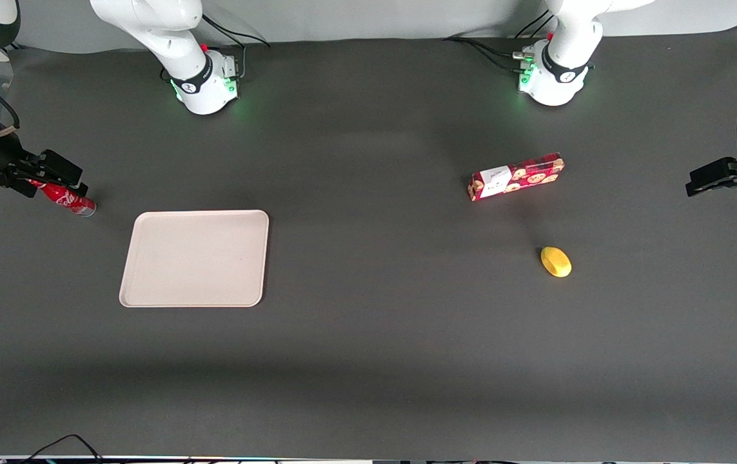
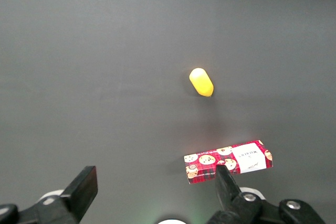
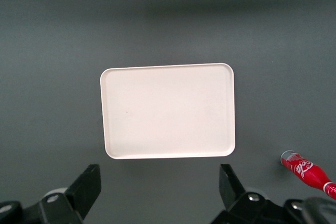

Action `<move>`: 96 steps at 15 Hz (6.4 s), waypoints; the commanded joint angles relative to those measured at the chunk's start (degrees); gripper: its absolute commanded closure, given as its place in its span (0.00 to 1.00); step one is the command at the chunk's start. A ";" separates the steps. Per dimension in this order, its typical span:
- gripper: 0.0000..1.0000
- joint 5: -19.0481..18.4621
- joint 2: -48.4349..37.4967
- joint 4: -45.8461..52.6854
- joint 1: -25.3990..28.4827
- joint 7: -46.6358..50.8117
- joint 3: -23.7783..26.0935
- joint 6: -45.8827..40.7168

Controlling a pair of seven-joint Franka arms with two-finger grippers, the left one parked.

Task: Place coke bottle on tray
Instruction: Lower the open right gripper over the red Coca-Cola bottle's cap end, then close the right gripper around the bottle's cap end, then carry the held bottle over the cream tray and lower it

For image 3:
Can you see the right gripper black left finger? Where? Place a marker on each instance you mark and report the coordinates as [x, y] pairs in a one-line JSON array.
[[82, 187]]

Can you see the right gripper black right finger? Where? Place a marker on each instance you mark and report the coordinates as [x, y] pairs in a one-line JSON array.
[[232, 190]]

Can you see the red coke bottle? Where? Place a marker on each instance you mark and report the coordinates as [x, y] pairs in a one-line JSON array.
[[308, 172]]

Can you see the white rectangular plastic tray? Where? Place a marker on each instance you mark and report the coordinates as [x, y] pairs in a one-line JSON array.
[[168, 113]]

